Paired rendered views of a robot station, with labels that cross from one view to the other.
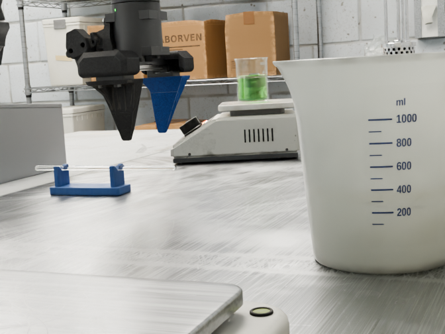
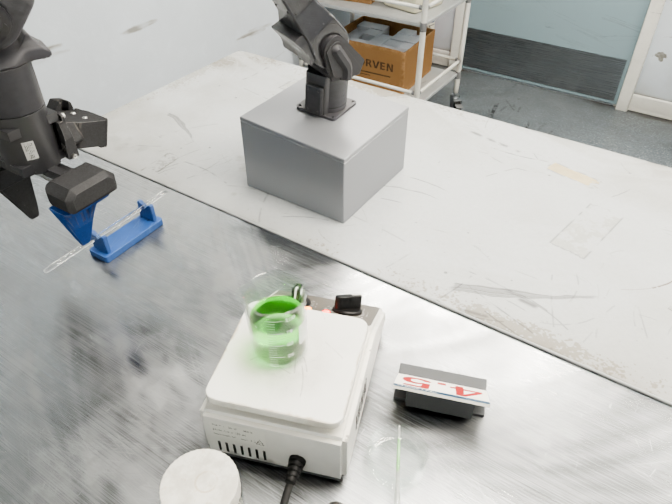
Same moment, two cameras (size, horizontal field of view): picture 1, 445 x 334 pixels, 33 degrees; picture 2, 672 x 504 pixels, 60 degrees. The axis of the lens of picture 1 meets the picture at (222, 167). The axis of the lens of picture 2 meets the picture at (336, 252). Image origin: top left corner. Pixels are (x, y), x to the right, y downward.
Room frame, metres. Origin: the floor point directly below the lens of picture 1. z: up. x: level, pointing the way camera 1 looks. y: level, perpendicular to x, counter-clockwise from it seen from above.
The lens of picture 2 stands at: (1.32, -0.39, 1.39)
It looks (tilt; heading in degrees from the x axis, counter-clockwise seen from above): 40 degrees down; 100
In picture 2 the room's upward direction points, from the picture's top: straight up
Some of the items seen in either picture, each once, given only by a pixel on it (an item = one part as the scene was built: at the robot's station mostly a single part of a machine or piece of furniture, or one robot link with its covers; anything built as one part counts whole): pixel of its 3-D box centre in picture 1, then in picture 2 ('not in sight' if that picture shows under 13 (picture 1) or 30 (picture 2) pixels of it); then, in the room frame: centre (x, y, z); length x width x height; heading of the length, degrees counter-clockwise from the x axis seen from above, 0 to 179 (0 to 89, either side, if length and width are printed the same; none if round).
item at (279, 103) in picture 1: (257, 104); (291, 358); (1.22, -0.06, 0.98); 0.12 x 0.12 x 0.01; 86
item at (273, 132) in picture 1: (242, 132); (301, 367); (1.22, -0.04, 0.94); 0.22 x 0.13 x 0.08; 86
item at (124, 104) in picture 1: (117, 111); (16, 189); (0.85, 0.11, 1.01); 0.06 x 0.04 x 0.07; 68
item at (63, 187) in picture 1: (89, 179); (125, 228); (0.94, 0.17, 0.92); 0.10 x 0.03 x 0.04; 68
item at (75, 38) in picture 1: (98, 44); (69, 124); (0.92, 0.14, 1.08); 0.07 x 0.07 x 0.06; 67
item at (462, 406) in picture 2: not in sight; (441, 383); (1.36, -0.02, 0.92); 0.09 x 0.06 x 0.04; 176
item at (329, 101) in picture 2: not in sight; (326, 87); (1.17, 0.38, 1.04); 0.07 x 0.07 x 0.06; 69
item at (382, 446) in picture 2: not in sight; (397, 456); (1.32, -0.10, 0.91); 0.06 x 0.06 x 0.02
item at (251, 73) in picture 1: (252, 79); (274, 320); (1.21, -0.06, 1.02); 0.06 x 0.05 x 0.08; 17
